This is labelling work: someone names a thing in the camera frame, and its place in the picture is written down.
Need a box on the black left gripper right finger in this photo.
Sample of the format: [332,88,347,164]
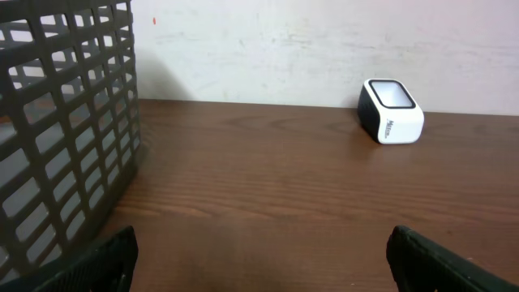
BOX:
[386,225,518,292]

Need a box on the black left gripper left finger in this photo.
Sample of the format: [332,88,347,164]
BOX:
[33,226,139,291]

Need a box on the dark grey plastic basket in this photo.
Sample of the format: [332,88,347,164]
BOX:
[1,0,140,283]

